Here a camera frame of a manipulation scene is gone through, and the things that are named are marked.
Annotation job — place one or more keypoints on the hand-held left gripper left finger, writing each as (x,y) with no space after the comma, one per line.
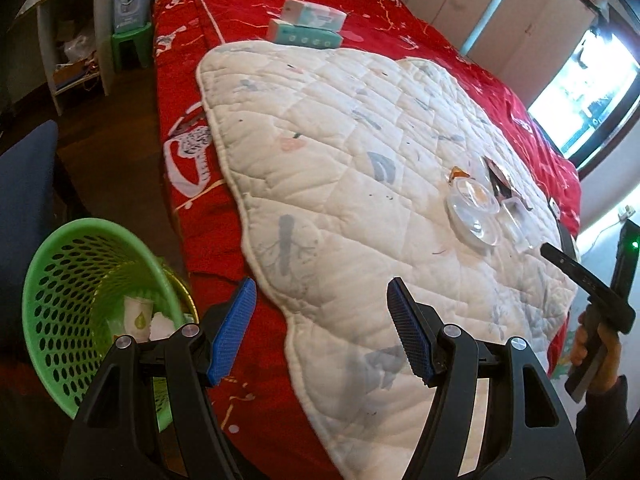
(232,330)

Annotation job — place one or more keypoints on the green plastic mesh basket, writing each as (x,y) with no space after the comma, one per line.
(55,280)

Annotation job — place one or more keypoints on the green plastic stool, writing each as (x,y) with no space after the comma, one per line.
(131,42)

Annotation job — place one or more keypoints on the white open shelf desk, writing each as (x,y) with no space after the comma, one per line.
(47,25)

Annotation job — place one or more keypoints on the light blue gift bag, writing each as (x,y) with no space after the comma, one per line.
(131,7)

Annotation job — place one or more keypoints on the green tissue pack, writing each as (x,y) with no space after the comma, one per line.
(305,36)

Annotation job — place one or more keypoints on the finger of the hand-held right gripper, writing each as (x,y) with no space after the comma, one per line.
(570,266)

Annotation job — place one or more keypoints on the person's right forearm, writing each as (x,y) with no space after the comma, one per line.
(602,420)

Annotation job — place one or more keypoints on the small orange wrapper scrap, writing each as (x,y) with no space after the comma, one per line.
(457,173)

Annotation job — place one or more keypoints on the dark blue chair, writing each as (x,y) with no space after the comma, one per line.
(25,200)

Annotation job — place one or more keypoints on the clear plastic bag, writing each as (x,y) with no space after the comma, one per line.
(76,47)

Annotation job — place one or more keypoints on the person's right hand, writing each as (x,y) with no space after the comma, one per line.
(579,347)

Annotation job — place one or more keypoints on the white paper cup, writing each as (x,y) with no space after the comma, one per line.
(137,317)

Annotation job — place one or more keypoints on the bright window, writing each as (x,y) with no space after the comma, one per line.
(585,100)

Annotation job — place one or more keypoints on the white wardrobe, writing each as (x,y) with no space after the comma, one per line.
(475,10)

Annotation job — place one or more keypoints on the red patterned bed cover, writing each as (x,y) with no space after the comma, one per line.
(180,40)

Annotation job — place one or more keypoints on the wall socket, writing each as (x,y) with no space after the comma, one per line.
(628,212)

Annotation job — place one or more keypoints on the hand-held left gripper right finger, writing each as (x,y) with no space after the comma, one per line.
(410,335)

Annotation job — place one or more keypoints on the clear plastic container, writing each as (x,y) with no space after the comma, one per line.
(520,222)

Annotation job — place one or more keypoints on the white quilted blanket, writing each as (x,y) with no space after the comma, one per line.
(325,160)

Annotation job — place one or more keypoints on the white tissue pack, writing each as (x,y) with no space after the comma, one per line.
(312,12)

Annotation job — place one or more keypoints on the clear round plastic lid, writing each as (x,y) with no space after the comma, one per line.
(472,210)

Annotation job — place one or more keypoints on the pink foil packet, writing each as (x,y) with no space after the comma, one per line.
(500,180)

